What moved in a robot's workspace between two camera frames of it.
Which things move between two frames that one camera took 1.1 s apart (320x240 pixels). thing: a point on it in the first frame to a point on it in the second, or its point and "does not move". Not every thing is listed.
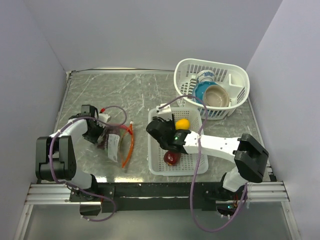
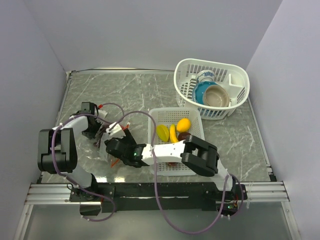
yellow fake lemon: x=182 y=124 does not move
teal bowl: x=199 y=89 does not move
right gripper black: x=171 y=122 to x=128 y=137
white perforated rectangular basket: x=190 y=165 does not move
